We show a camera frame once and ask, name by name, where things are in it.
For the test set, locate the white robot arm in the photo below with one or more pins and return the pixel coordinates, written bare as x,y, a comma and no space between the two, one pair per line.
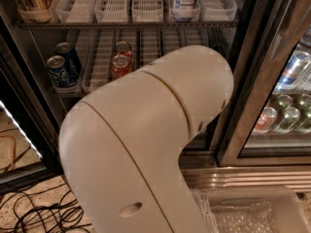
119,146

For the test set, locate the front red coke can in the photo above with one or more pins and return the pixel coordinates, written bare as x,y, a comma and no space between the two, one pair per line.
120,66

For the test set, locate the red coke can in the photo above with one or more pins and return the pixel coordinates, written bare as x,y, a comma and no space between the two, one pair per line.
123,48
120,66

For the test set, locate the rear red coke can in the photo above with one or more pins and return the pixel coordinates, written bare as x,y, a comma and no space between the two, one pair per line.
123,48

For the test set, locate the rear blue pepsi can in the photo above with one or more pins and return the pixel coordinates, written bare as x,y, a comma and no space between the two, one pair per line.
68,51

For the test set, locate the blue pepsi can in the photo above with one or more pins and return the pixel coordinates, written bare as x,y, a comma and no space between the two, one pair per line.
68,51
60,73

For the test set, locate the front blue pepsi can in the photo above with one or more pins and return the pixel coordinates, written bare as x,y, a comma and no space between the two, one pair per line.
60,73

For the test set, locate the red can behind glass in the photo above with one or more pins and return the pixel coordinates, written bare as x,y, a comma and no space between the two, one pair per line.
266,119

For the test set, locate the right fridge glass door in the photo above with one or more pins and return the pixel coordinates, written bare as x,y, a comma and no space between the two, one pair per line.
288,20

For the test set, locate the open fridge door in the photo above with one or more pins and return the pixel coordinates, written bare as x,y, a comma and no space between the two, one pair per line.
21,112

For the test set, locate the green can behind glass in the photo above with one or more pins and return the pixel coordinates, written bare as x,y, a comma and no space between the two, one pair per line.
288,117

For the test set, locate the redbull can behind glass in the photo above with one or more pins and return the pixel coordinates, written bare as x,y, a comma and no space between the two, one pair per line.
296,65

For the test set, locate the steel fridge base grille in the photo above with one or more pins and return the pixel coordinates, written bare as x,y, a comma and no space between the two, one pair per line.
203,172

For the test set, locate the right clear plastic bin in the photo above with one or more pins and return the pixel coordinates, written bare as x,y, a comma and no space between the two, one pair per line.
273,209

